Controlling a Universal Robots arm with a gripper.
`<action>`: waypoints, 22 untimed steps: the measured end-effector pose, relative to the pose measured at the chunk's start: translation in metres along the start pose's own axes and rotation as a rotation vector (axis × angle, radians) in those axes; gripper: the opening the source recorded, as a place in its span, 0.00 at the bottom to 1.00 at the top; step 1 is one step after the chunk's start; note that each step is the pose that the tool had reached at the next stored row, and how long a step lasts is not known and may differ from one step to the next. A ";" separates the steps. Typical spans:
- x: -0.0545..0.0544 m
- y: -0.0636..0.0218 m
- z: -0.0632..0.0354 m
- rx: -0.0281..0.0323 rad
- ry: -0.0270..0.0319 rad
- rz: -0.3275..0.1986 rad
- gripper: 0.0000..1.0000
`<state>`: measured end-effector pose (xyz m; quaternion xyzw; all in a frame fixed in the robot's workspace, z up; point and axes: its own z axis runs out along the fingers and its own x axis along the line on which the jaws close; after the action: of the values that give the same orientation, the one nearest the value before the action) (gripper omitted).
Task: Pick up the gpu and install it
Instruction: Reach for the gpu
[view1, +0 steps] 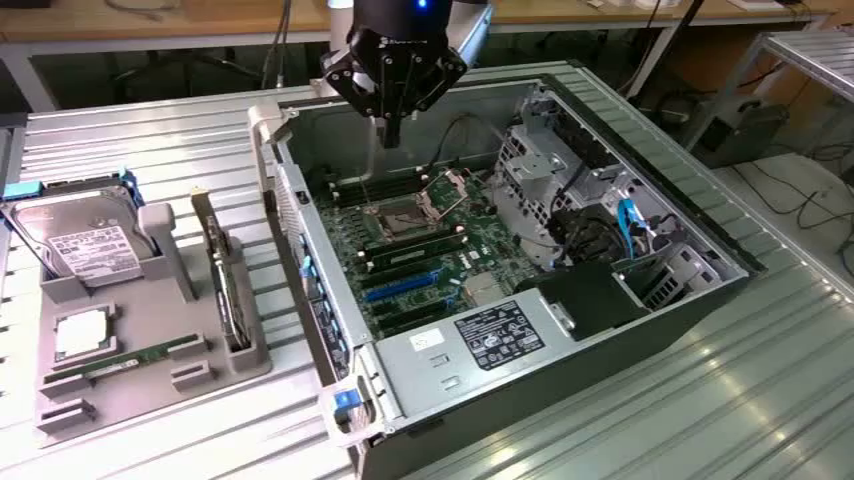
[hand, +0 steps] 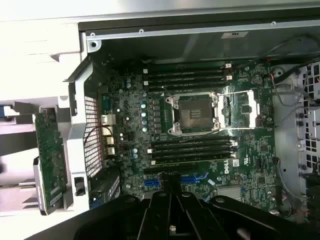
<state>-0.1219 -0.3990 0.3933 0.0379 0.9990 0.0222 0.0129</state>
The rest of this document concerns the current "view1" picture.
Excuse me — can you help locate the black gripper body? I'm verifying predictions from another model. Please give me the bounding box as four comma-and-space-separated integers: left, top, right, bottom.
320, 0, 469, 100

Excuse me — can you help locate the green graphics card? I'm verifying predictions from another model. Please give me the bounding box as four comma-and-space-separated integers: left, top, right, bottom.
190, 185, 254, 352

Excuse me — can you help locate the metal socket cover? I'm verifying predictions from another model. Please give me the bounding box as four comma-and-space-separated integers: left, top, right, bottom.
417, 168, 473, 224

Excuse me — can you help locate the black RAM slot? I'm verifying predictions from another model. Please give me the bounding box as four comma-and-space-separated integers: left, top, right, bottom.
363, 234, 463, 257
335, 183, 426, 202

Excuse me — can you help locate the silver drive cage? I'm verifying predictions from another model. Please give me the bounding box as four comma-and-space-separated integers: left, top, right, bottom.
497, 97, 626, 251

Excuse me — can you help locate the CPU socket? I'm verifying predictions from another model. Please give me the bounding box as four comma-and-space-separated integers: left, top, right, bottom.
377, 202, 435, 244

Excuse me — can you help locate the wooden desk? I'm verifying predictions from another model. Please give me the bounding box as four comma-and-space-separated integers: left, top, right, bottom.
0, 0, 335, 114
490, 0, 836, 101

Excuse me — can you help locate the green motherboard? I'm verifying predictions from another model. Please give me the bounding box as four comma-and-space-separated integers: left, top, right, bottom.
312, 164, 535, 336

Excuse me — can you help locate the green RAM stick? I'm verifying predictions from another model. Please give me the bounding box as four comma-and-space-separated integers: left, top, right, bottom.
46, 337, 196, 385
367, 239, 470, 267

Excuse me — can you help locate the blue expansion slot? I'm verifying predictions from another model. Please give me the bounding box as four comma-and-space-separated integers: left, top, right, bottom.
362, 269, 443, 302

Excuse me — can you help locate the silver chipset heatsink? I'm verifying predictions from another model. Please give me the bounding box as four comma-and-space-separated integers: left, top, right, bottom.
465, 277, 515, 307

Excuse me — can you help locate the long black expansion slot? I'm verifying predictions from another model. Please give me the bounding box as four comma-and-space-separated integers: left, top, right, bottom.
369, 292, 447, 316
379, 304, 455, 329

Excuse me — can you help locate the black box on floor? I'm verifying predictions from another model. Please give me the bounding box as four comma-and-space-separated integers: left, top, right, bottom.
697, 99, 790, 169

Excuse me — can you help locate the black plastic shroud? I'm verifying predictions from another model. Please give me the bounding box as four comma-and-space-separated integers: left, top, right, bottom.
517, 262, 653, 342

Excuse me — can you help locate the silver hard disk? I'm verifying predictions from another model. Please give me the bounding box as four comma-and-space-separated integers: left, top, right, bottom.
11, 185, 147, 289

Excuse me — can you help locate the blue disk caddy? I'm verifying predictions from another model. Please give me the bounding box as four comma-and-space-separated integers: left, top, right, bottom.
0, 168, 143, 214

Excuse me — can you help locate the grey parts rack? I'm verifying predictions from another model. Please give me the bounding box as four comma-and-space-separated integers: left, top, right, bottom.
34, 202, 274, 448

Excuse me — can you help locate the white round floor plate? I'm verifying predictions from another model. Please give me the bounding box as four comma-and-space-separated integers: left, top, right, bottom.
710, 152, 854, 241

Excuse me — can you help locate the silver power supply unit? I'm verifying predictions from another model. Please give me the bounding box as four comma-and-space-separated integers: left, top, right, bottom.
373, 289, 577, 420

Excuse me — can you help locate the metal slat side table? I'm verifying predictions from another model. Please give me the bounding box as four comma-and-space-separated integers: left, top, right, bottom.
737, 32, 854, 151

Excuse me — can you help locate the open PC case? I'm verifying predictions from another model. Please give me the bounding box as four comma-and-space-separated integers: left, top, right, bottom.
246, 59, 770, 480

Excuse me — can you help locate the silver CPU chip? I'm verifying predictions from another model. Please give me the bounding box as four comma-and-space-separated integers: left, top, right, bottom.
52, 313, 114, 360

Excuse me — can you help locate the black looped cable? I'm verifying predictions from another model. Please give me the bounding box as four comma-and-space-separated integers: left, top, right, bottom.
430, 114, 482, 169

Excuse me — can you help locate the grey hanging cable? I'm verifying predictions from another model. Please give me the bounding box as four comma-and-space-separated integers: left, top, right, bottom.
264, 0, 296, 92

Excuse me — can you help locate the black wire bundle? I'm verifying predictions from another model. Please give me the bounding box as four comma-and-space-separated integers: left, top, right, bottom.
553, 207, 623, 262

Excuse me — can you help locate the blue wire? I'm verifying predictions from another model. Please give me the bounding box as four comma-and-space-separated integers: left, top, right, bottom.
617, 198, 639, 261

